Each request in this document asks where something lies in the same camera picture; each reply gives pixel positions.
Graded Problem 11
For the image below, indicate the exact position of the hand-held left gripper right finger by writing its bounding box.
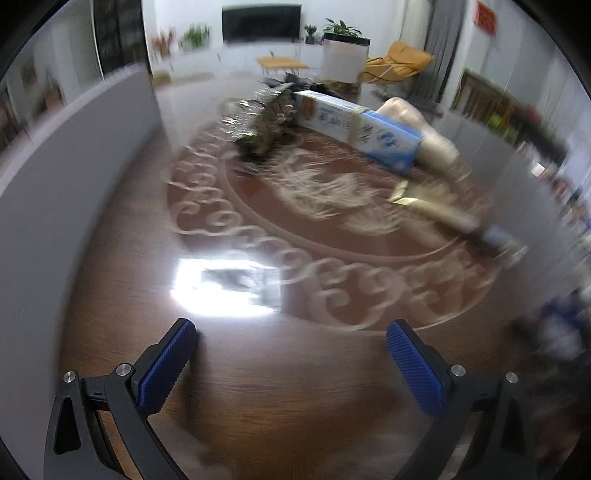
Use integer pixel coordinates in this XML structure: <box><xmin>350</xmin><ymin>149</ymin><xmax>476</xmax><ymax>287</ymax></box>
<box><xmin>385</xmin><ymin>319</ymin><xmax>550</xmax><ymax>480</ymax></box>

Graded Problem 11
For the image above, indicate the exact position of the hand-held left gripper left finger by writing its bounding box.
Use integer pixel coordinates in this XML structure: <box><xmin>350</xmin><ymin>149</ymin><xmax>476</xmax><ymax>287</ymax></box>
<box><xmin>45</xmin><ymin>318</ymin><xmax>199</xmax><ymax>480</ymax></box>

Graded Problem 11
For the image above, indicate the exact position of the gold cosmetic tube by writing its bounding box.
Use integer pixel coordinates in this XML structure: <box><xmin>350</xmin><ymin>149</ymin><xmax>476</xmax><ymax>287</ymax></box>
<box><xmin>388</xmin><ymin>181</ymin><xmax>527</xmax><ymax>259</ymax></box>

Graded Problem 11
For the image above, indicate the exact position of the long white cardboard box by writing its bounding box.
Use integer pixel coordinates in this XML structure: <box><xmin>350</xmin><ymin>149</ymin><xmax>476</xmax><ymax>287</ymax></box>
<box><xmin>0</xmin><ymin>62</ymin><xmax>160</xmax><ymax>416</ymax></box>

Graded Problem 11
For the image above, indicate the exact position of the blue white cream box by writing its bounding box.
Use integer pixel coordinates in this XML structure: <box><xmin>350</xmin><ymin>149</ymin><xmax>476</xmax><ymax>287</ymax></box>
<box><xmin>293</xmin><ymin>90</ymin><xmax>424</xmax><ymax>175</ymax></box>

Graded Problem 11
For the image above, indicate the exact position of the cream knit hat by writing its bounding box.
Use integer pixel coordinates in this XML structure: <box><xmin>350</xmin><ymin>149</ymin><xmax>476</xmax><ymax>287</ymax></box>
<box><xmin>376</xmin><ymin>97</ymin><xmax>460</xmax><ymax>174</ymax></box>

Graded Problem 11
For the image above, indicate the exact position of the brown patterned desktop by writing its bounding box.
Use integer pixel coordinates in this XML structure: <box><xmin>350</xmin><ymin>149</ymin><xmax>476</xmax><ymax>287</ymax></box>
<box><xmin>60</xmin><ymin>69</ymin><xmax>591</xmax><ymax>480</ymax></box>

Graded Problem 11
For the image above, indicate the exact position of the grey curtain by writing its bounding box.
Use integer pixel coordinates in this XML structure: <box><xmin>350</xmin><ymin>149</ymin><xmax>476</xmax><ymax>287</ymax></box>
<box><xmin>406</xmin><ymin>0</ymin><xmax>467</xmax><ymax>112</ymax></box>

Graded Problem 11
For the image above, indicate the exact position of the orange lounge chair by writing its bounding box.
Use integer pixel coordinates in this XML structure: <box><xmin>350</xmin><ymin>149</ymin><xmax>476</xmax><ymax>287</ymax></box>
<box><xmin>360</xmin><ymin>41</ymin><xmax>435</xmax><ymax>93</ymax></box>

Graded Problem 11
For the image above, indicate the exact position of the black mesh hair bow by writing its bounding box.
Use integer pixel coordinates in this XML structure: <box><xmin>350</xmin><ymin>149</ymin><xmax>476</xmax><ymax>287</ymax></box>
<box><xmin>261</xmin><ymin>74</ymin><xmax>319</xmax><ymax>93</ymax></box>

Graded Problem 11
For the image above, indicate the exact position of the white cylinder container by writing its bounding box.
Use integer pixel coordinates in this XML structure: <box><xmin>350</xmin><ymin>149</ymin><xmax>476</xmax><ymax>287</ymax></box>
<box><xmin>320</xmin><ymin>32</ymin><xmax>371</xmax><ymax>93</ymax></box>

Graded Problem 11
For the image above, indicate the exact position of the orange stool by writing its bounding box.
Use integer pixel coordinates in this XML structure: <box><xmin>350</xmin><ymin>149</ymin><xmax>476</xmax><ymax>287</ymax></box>
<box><xmin>255</xmin><ymin>56</ymin><xmax>309</xmax><ymax>79</ymax></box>

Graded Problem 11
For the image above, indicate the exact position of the red flower bouquet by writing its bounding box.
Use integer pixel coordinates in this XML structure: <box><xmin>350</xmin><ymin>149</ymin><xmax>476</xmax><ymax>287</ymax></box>
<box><xmin>152</xmin><ymin>28</ymin><xmax>177</xmax><ymax>56</ymax></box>

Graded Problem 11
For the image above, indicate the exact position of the bushy green potted plant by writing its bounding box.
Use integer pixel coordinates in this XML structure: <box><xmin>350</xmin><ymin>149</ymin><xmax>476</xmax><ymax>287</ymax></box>
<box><xmin>179</xmin><ymin>24</ymin><xmax>211</xmax><ymax>51</ymax></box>

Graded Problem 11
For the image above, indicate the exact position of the black glass display cabinet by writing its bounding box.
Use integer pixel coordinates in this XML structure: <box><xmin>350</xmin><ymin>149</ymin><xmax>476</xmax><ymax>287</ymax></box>
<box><xmin>92</xmin><ymin>0</ymin><xmax>148</xmax><ymax>77</ymax></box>

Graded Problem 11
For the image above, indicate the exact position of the large leafy potted plant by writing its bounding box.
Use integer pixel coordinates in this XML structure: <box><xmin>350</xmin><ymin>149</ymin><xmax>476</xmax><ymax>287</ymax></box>
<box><xmin>323</xmin><ymin>18</ymin><xmax>363</xmax><ymax>38</ymax></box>

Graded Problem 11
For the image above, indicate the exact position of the black television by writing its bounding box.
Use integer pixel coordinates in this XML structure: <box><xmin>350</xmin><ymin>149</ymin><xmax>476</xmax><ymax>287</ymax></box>
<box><xmin>222</xmin><ymin>4</ymin><xmax>303</xmax><ymax>44</ymax></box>

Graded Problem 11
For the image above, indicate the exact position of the red wall hanging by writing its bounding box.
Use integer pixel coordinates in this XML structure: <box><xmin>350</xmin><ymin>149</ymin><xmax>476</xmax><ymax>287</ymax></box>
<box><xmin>475</xmin><ymin>0</ymin><xmax>499</xmax><ymax>35</ymax></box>

